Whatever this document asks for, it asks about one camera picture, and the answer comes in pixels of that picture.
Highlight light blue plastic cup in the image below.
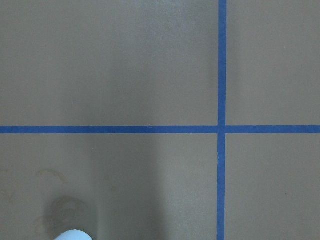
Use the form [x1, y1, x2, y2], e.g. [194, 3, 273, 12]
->
[54, 229, 93, 240]

